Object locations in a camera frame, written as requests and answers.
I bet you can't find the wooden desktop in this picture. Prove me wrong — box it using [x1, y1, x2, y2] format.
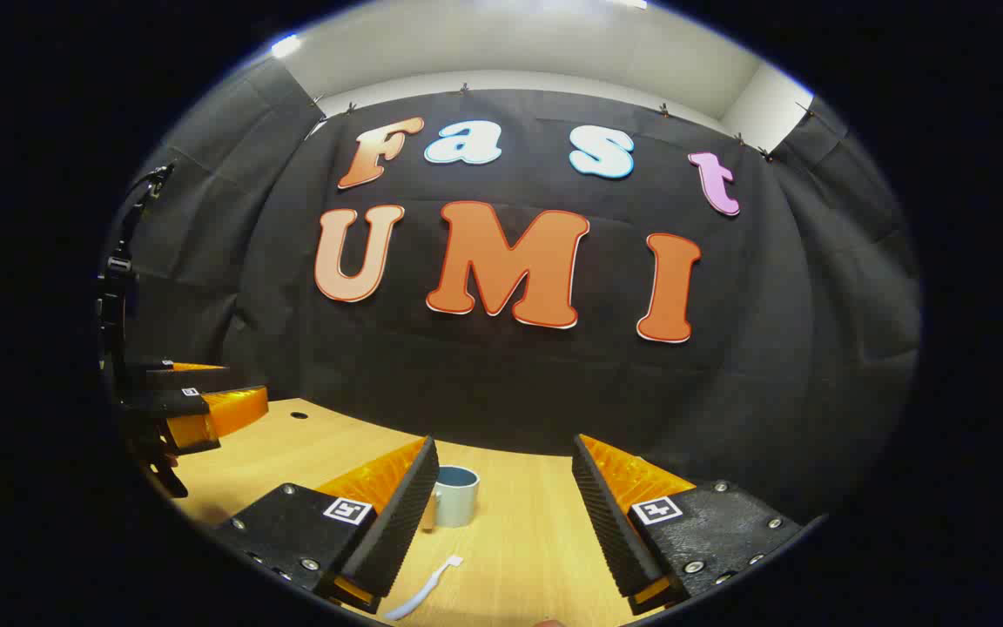
[149, 398, 711, 627]

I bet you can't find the white toothbrush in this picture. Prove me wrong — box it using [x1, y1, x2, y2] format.
[384, 556, 465, 621]

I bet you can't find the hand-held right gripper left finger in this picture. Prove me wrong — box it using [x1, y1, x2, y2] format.
[214, 435, 440, 615]

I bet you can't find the black backdrop cloth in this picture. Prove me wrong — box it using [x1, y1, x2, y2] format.
[101, 57, 925, 523]

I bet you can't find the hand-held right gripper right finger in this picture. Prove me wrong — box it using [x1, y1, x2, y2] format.
[571, 433, 807, 617]

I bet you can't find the pale green cup wooden handle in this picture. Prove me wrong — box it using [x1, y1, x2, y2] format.
[421, 465, 480, 530]

